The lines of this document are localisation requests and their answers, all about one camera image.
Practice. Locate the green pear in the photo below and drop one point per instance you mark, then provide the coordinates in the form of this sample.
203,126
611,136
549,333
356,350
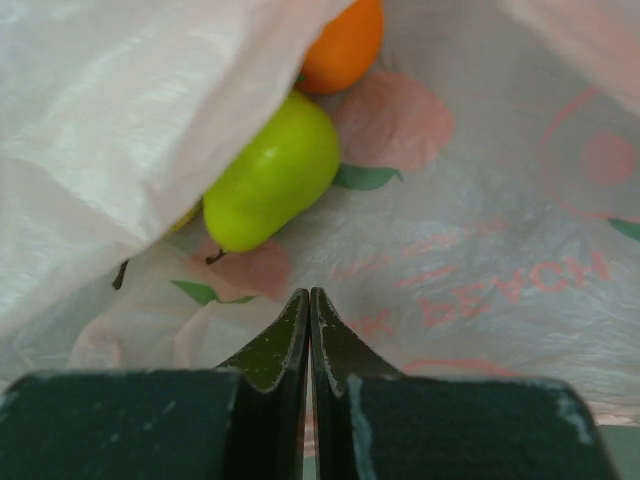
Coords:
285,168

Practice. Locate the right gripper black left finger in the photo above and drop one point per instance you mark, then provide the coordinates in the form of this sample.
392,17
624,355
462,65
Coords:
243,419

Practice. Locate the pink plastic bag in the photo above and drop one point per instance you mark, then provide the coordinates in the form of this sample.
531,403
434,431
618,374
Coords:
485,220

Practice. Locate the small orange persimmon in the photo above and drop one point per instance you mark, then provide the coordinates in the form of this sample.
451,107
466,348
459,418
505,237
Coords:
345,50

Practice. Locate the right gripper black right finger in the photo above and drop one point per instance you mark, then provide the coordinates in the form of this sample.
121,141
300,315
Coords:
375,422

